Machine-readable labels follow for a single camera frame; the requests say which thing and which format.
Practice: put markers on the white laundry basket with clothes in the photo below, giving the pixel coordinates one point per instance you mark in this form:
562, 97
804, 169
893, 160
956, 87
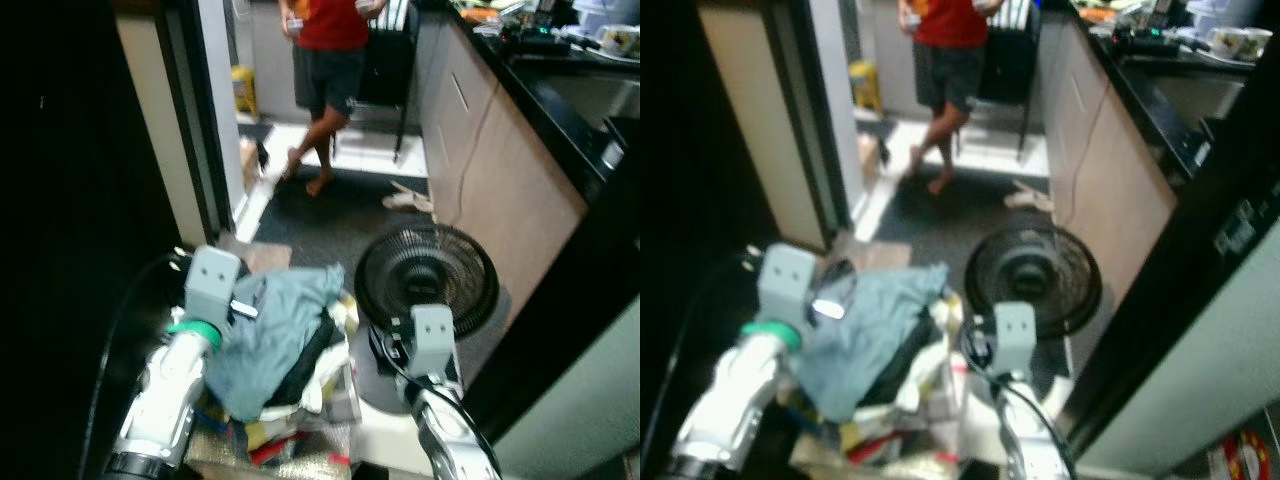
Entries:
940, 390
335, 392

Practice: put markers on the white washing machine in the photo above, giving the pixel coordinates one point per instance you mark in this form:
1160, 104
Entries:
585, 400
1185, 380

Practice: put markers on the beige door panel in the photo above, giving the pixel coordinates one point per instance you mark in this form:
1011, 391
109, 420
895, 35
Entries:
165, 130
760, 120

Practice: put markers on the pale slippers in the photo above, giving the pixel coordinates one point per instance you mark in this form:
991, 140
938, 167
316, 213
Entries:
410, 198
1030, 197

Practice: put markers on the black chair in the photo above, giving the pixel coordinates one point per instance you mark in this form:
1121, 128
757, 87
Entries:
1012, 70
385, 70

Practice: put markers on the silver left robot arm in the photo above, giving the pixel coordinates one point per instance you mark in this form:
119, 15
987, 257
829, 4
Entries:
740, 400
165, 400

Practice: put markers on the beige kitchen cabinet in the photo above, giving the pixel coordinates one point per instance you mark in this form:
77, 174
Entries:
490, 160
1100, 150

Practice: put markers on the person in red shirt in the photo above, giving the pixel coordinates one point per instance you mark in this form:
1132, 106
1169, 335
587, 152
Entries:
945, 90
330, 90

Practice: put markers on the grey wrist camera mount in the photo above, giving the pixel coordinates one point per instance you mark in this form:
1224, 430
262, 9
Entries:
212, 280
433, 340
785, 280
1015, 335

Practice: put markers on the grey-blue cloth garment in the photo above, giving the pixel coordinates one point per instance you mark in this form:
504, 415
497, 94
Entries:
870, 340
270, 340

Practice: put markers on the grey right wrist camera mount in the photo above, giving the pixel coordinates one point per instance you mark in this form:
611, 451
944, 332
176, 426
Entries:
433, 340
1015, 335

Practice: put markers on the black floor fan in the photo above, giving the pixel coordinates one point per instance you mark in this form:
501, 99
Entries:
1038, 268
430, 268

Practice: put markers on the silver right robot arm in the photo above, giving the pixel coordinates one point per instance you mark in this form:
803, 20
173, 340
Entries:
1030, 432
452, 440

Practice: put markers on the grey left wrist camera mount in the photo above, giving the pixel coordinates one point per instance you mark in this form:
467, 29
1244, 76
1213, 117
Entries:
785, 280
212, 280

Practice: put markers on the black countertop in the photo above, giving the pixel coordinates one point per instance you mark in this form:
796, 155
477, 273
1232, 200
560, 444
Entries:
545, 110
1150, 105

